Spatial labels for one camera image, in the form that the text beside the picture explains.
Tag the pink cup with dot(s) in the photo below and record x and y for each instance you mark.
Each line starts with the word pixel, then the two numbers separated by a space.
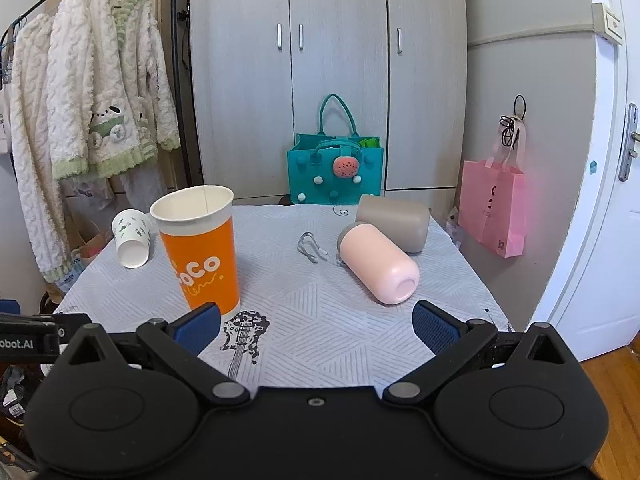
pixel 382 265

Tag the white door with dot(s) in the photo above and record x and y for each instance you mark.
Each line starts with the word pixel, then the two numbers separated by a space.
pixel 600 210

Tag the beige wall switch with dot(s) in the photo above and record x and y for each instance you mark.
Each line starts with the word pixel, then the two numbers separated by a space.
pixel 607 22

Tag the grey cup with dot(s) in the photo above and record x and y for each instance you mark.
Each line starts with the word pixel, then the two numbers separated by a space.
pixel 400 220

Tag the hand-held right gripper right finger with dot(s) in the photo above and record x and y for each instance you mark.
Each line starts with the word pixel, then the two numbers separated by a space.
pixel 436 331

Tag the patterned white tablecloth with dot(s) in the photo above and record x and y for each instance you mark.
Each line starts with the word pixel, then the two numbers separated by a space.
pixel 325 325

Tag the white fleece jacket green trim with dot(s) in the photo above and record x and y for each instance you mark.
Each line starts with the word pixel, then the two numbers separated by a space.
pixel 100 85

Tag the orange paper cup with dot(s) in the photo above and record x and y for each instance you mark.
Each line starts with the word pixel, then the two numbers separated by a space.
pixel 205 260

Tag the pink shopping bag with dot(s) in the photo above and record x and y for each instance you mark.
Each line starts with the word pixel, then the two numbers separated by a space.
pixel 492 210

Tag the teal felt tote bag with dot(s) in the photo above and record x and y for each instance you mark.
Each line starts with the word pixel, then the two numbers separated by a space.
pixel 340 180

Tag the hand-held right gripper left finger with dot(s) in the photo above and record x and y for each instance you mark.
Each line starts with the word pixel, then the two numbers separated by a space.
pixel 199 329

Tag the light grey hanging garment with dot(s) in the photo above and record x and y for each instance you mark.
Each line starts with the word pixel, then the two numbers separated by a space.
pixel 145 187

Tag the grey wooden wardrobe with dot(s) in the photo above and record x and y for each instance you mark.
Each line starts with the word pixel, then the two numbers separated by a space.
pixel 340 60

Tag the small white green-print paper cup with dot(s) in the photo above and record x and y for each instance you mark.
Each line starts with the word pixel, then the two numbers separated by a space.
pixel 131 237

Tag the brown paper bag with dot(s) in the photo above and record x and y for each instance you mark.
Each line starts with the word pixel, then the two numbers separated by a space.
pixel 90 250

